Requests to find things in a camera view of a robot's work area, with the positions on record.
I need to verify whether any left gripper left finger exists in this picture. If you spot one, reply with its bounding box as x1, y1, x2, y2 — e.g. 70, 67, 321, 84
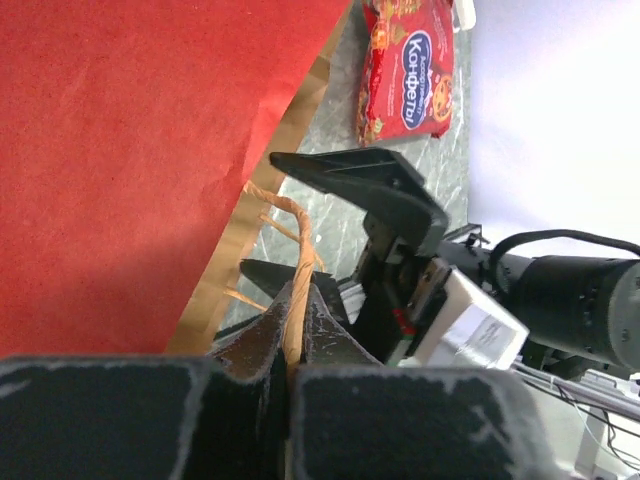
1, 287, 291, 479

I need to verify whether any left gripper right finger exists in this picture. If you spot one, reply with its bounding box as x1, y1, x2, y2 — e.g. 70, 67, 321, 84
292, 288, 558, 479

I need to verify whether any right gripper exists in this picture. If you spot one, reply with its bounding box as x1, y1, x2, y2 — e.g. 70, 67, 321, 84
239, 147, 451, 366

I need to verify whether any red candy snack bag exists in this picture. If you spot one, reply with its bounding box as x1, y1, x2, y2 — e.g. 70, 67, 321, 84
356, 0, 454, 146

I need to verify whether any red paper bag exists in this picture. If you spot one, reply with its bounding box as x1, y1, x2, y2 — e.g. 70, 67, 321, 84
1, 1, 347, 356

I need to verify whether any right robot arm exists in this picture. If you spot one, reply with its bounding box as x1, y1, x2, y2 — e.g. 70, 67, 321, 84
270, 148, 639, 378

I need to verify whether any white whiteboard eraser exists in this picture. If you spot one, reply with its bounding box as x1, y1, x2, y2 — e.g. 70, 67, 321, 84
453, 0, 477, 32

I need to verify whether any aluminium frame rail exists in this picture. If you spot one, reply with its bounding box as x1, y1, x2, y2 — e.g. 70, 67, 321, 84
512, 363, 639, 422

